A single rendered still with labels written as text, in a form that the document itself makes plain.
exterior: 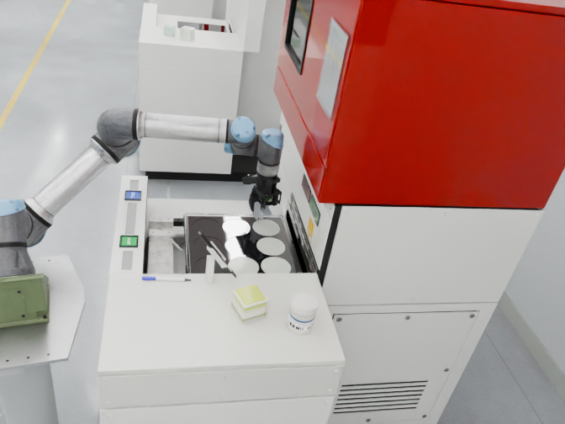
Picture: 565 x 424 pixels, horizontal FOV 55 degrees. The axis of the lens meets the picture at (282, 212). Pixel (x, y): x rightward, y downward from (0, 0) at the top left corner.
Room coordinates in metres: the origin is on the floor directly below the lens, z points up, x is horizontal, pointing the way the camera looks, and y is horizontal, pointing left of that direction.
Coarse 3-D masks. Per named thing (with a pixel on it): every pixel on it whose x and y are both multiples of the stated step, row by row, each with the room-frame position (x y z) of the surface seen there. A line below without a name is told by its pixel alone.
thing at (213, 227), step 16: (192, 224) 1.53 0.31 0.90; (208, 224) 1.55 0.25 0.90; (224, 224) 1.57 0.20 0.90; (240, 224) 1.58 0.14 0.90; (192, 240) 1.44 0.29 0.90; (224, 240) 1.47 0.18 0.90; (240, 240) 1.49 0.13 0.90; (256, 240) 1.50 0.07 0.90; (192, 256) 1.36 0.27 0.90; (224, 256) 1.39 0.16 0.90; (240, 256) 1.40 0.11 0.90; (256, 256) 1.42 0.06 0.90; (272, 256) 1.43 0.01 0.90; (288, 256) 1.45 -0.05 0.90; (192, 272) 1.28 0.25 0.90; (224, 272) 1.31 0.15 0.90
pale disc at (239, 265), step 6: (234, 258) 1.38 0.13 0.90; (240, 258) 1.39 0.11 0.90; (246, 258) 1.39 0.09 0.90; (234, 264) 1.35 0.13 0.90; (240, 264) 1.36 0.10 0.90; (246, 264) 1.36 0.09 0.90; (252, 264) 1.37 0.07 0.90; (234, 270) 1.33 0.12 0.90; (240, 270) 1.33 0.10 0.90; (246, 270) 1.34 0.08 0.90; (252, 270) 1.34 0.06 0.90; (258, 270) 1.35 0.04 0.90
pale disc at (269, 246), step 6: (264, 240) 1.51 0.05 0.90; (270, 240) 1.52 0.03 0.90; (276, 240) 1.52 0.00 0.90; (258, 246) 1.47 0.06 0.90; (264, 246) 1.47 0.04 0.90; (270, 246) 1.48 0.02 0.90; (276, 246) 1.49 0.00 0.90; (282, 246) 1.49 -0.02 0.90; (264, 252) 1.44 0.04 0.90; (270, 252) 1.45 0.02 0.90; (276, 252) 1.45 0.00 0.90
